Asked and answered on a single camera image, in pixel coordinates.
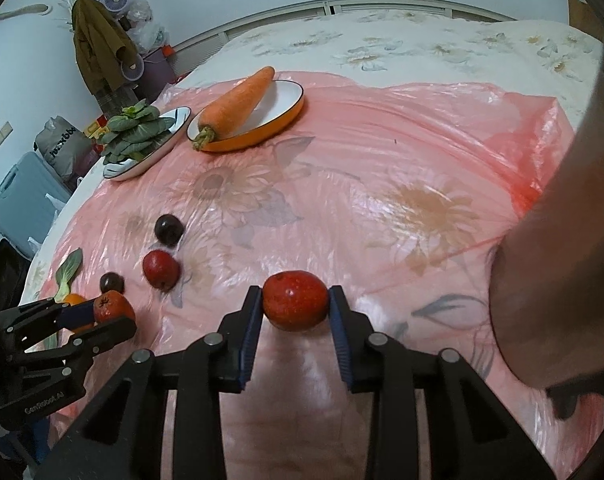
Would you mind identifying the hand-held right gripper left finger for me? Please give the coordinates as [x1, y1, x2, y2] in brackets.
[34, 285, 263, 480]

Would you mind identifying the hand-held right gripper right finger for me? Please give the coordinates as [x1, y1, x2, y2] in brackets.
[328, 285, 557, 480]

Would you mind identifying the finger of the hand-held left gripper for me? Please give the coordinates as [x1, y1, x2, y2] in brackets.
[0, 298, 97, 348]
[12, 316, 138, 376]

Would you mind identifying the small red apple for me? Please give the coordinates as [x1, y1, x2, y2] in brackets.
[93, 291, 136, 325]
[262, 270, 331, 333]
[142, 250, 182, 292]

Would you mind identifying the orange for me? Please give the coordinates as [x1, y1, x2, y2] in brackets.
[61, 293, 97, 333]

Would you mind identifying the dark plum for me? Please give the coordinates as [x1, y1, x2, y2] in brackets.
[99, 272, 126, 295]
[154, 214, 185, 247]

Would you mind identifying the blue suitcase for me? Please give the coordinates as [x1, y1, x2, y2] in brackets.
[0, 151, 67, 262]

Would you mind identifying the pink plastic sheet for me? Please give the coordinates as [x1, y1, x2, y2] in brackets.
[29, 71, 604, 480]

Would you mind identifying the grey bag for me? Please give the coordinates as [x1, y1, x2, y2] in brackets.
[34, 115, 96, 181]

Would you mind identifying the red and yellow box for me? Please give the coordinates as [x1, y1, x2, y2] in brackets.
[84, 115, 108, 141]

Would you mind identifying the pile of bok choy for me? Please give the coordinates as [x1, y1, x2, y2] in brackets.
[98, 100, 175, 165]

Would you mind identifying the copper and black kettle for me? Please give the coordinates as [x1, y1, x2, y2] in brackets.
[488, 57, 604, 422]

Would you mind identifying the white plate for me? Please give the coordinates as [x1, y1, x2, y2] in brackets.
[102, 106, 193, 182]

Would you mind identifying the orange rimmed plate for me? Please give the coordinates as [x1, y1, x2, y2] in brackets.
[186, 80, 305, 153]

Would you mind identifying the carrot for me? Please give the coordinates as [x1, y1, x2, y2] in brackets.
[191, 66, 275, 151]

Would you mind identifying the purple bin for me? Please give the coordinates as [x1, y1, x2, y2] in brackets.
[141, 47, 177, 88]

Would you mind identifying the brown coat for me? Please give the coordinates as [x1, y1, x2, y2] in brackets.
[72, 0, 139, 97]

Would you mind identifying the clear plastic bag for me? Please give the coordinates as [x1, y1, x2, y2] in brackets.
[127, 0, 170, 53]

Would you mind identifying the wooden headboard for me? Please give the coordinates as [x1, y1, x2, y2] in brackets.
[566, 0, 604, 28]

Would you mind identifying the beige flexible hose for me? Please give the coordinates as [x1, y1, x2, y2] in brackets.
[0, 2, 54, 25]

